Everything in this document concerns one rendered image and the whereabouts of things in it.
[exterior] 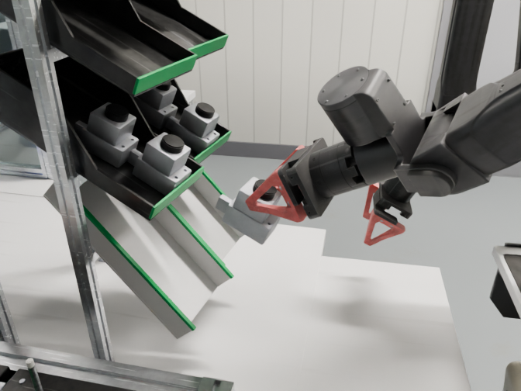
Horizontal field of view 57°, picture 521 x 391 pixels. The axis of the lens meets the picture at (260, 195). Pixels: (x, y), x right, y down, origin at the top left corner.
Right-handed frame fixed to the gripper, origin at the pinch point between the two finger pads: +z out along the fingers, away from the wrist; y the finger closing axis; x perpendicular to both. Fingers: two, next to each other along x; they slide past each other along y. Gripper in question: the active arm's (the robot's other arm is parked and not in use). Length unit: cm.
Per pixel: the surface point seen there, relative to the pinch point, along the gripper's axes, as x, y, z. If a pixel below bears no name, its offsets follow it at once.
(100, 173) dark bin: -11.9, 8.3, 14.3
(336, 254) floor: 92, -160, 83
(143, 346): 19.3, 1.3, 36.9
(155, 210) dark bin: -4.8, 7.6, 10.0
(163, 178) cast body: -7.3, 3.0, 10.4
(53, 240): -1, -18, 72
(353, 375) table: 37.2, -7.9, 5.6
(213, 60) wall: -33, -254, 154
